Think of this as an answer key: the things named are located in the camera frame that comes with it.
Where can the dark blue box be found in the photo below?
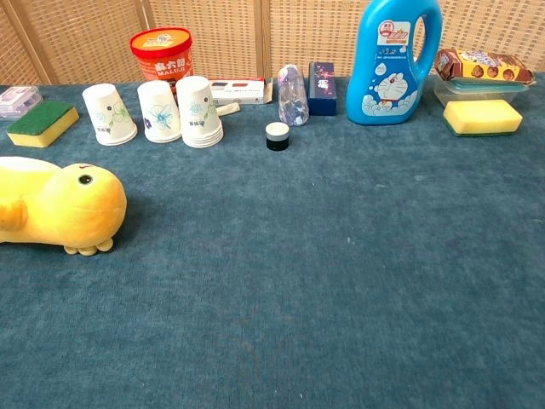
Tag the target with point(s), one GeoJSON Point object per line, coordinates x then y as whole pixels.
{"type": "Point", "coordinates": [322, 91]}

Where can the chocolate cookie package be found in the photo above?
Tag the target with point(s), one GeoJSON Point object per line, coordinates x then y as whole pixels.
{"type": "Point", "coordinates": [481, 66]}

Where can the yellow sponge thin green base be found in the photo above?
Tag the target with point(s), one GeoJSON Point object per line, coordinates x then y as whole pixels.
{"type": "Point", "coordinates": [481, 117]}

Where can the yellow sponge thick green pad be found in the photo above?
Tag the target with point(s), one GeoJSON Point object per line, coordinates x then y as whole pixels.
{"type": "Point", "coordinates": [40, 123]}

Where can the white paper cup blue flower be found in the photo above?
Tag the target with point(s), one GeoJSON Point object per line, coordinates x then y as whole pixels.
{"type": "Point", "coordinates": [158, 113]}

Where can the stack of white paper cups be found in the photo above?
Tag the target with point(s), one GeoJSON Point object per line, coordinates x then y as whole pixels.
{"type": "Point", "coordinates": [198, 115]}

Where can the yellow plush toy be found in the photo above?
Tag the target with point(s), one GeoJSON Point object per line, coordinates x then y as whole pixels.
{"type": "Point", "coordinates": [64, 204]}

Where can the flat white box red print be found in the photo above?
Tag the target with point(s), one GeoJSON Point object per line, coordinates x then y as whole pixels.
{"type": "Point", "coordinates": [242, 91]}

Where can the clear plastic container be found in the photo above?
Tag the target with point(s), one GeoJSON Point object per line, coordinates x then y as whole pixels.
{"type": "Point", "coordinates": [443, 96]}

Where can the red instant noodle tub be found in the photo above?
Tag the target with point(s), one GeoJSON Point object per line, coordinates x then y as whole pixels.
{"type": "Point", "coordinates": [162, 55]}

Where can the small black jar white lid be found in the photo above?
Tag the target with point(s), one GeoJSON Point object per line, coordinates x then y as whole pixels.
{"type": "Point", "coordinates": [277, 136]}

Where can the blue detergent bottle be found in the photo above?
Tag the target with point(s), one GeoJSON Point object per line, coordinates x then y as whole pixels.
{"type": "Point", "coordinates": [383, 85]}

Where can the small white rolled tube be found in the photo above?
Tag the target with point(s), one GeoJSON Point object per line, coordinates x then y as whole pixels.
{"type": "Point", "coordinates": [227, 108]}

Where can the woven rattan folding screen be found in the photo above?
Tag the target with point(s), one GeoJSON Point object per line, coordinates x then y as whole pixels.
{"type": "Point", "coordinates": [85, 38]}

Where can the white paper cup green flower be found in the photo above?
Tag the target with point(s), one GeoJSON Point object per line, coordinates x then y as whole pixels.
{"type": "Point", "coordinates": [108, 115]}

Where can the clear plastic case purple insert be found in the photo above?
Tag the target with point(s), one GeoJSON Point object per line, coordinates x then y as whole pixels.
{"type": "Point", "coordinates": [17, 102]}

